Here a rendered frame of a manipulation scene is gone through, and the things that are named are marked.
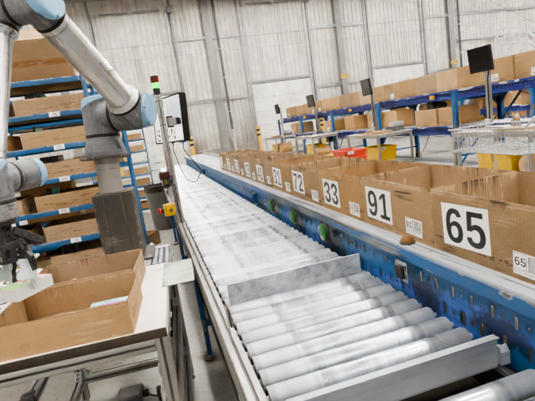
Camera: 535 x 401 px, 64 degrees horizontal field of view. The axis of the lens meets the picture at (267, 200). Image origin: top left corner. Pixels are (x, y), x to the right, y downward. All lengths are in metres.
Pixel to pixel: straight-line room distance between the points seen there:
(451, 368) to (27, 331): 1.08
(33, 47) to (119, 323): 2.14
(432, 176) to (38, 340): 1.39
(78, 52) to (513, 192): 1.50
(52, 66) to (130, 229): 1.43
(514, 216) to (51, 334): 1.20
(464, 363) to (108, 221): 1.58
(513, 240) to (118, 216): 1.60
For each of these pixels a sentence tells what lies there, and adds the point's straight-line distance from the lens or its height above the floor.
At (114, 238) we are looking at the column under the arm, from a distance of 2.10.
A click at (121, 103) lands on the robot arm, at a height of 1.45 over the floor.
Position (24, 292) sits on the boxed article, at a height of 0.92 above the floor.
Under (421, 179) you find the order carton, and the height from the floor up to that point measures 1.00.
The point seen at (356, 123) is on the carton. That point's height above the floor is 0.95.
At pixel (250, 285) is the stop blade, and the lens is 1.39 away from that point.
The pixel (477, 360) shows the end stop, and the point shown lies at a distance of 1.05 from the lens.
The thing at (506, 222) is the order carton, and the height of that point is 1.01.
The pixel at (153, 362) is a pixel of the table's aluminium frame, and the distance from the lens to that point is 2.48.
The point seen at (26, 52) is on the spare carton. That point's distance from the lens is 3.14.
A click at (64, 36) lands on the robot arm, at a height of 1.67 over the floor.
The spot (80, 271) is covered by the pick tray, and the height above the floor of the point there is 0.80.
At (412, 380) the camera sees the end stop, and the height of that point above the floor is 0.74.
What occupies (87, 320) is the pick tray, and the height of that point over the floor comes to 0.82.
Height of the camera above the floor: 1.28
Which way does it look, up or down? 10 degrees down
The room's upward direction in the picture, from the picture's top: 8 degrees counter-clockwise
